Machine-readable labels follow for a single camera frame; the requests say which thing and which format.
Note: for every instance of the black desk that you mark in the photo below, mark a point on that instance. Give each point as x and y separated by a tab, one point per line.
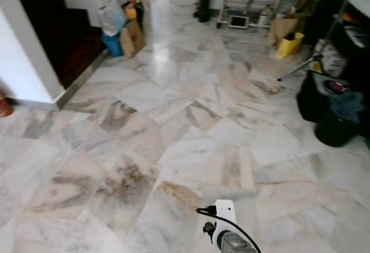
352	39

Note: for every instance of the white framed tablet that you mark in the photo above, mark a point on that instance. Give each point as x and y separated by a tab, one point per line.
238	21

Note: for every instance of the black bag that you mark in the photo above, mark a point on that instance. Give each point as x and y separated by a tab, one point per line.
311	100

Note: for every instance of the grey bottle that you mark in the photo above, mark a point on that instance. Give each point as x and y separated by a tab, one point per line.
264	17

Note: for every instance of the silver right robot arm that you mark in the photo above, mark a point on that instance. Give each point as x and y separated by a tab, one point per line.
235	244

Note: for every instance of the brown cardboard box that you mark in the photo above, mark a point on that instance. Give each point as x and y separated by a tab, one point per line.
133	38

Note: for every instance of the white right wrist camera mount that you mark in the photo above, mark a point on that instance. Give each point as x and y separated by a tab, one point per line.
225	211

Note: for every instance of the orange container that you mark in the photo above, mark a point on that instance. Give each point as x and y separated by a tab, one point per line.
130	12

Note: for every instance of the metal shelf rack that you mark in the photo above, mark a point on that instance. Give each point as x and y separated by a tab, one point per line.
243	2

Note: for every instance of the blue cloth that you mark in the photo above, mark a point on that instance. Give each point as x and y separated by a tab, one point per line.
348	105

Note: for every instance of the yellow bag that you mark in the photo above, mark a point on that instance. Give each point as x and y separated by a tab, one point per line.
289	45

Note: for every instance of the dark wooden staircase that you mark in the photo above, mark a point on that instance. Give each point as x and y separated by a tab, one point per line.
63	33

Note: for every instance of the black round bin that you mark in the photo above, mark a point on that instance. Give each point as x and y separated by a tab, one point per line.
335	130

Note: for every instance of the white plastic bag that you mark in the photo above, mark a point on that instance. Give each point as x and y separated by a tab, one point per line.
111	17

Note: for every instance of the metal tripod stand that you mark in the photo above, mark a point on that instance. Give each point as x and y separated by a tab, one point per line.
298	70

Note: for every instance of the brown paper bag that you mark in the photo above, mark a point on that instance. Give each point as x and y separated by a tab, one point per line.
283	25

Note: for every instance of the blue plastic bin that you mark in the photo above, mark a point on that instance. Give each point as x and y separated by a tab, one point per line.
113	45

